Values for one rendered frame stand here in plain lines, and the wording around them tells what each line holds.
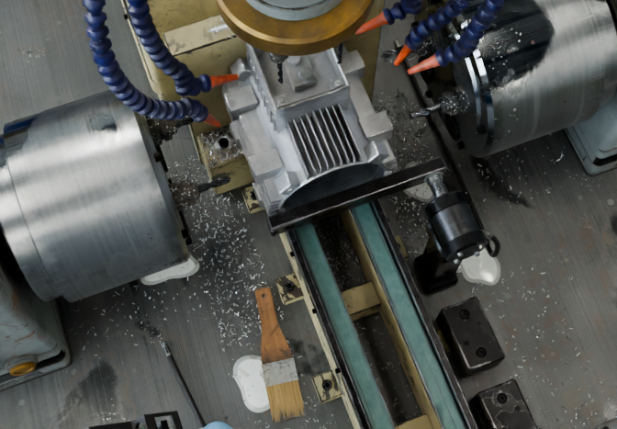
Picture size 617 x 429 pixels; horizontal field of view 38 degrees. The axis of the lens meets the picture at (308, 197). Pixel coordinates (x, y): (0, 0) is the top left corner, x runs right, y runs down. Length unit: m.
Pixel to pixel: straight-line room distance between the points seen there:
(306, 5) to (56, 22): 0.78
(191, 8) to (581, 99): 0.56
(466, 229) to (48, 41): 0.82
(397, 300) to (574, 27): 0.44
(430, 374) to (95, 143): 0.54
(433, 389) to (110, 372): 0.48
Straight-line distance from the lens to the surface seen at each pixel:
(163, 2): 1.30
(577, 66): 1.23
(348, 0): 0.99
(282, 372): 1.37
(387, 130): 1.20
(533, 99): 1.22
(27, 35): 1.67
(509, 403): 1.34
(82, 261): 1.14
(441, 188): 1.23
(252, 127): 1.22
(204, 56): 1.21
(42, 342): 1.31
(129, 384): 1.40
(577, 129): 1.51
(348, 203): 1.21
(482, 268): 1.44
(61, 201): 1.11
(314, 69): 1.20
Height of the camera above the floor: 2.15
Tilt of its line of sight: 68 degrees down
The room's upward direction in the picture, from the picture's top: straight up
